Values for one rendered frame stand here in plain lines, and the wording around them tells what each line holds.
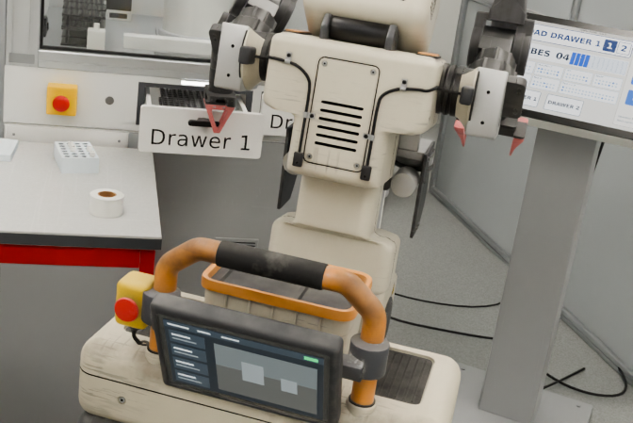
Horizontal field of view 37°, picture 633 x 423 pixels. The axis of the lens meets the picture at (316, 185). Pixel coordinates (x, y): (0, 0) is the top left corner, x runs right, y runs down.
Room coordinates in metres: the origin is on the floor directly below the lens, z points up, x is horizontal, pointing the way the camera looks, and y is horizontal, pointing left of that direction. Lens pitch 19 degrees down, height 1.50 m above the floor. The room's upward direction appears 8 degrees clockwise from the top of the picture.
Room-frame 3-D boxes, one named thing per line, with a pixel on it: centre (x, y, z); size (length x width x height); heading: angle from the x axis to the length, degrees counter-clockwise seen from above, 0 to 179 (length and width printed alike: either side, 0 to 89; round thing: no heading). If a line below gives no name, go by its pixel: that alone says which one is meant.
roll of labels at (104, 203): (1.83, 0.43, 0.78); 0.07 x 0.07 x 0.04
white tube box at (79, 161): (2.10, 0.57, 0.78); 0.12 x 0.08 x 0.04; 25
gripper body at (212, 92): (2.10, 0.25, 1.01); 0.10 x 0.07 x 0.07; 13
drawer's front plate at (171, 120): (2.13, 0.29, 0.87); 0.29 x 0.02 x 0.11; 104
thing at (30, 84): (2.82, 0.41, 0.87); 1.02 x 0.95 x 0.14; 104
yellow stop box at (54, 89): (2.24, 0.65, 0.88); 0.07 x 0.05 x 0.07; 104
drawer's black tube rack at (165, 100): (2.33, 0.33, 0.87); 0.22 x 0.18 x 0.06; 14
